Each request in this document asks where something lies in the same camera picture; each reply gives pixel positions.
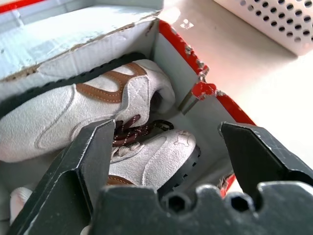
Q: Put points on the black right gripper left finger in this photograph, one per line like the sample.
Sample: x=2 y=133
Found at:
x=73 y=176

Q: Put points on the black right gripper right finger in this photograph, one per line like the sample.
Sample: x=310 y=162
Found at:
x=264 y=159

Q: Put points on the red cardboard shoebox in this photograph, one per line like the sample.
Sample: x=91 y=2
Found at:
x=61 y=44

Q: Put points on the beige suede shoe brown stripes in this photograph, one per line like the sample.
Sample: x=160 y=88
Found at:
x=156 y=156
x=80 y=107

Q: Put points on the white perforated basket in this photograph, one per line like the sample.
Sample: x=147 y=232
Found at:
x=276 y=19

